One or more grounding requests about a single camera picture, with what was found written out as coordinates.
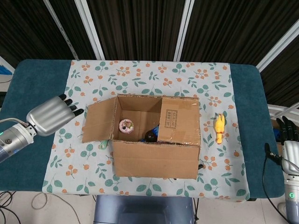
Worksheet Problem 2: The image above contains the wide white frame post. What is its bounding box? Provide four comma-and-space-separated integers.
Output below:
74, 0, 105, 60

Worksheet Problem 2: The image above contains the thin white frame post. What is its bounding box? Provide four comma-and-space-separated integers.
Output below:
43, 0, 79, 61

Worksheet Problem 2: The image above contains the thin floor cable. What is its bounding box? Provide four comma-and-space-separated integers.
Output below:
31, 193, 81, 224

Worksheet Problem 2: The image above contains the white and blue object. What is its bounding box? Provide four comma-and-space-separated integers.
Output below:
0, 56, 14, 77

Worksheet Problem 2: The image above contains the teal table cover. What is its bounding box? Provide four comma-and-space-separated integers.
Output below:
0, 58, 285, 201

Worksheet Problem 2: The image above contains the brown cardboard box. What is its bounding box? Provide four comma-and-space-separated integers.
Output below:
81, 94, 202, 180

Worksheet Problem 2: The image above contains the floral print tablecloth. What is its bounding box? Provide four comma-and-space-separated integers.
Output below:
42, 59, 250, 203

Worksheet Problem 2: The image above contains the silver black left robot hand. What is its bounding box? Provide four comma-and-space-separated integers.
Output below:
25, 94, 85, 137

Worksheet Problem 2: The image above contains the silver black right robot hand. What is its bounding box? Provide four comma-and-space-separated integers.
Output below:
264, 116, 299, 175

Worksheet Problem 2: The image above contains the slanted white frame beam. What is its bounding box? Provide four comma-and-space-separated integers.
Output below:
256, 23, 299, 72

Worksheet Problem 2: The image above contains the yellow rubber chicken toy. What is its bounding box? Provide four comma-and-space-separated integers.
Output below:
214, 113, 226, 144

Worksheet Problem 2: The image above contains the pink donut toy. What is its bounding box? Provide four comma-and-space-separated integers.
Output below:
118, 118, 135, 133

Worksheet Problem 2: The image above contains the white metal rack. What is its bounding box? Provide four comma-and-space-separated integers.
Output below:
267, 104, 299, 122

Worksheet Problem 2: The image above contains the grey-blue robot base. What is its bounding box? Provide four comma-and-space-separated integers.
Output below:
93, 195, 196, 224

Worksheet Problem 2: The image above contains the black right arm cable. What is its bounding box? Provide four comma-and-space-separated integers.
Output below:
263, 151, 290, 224

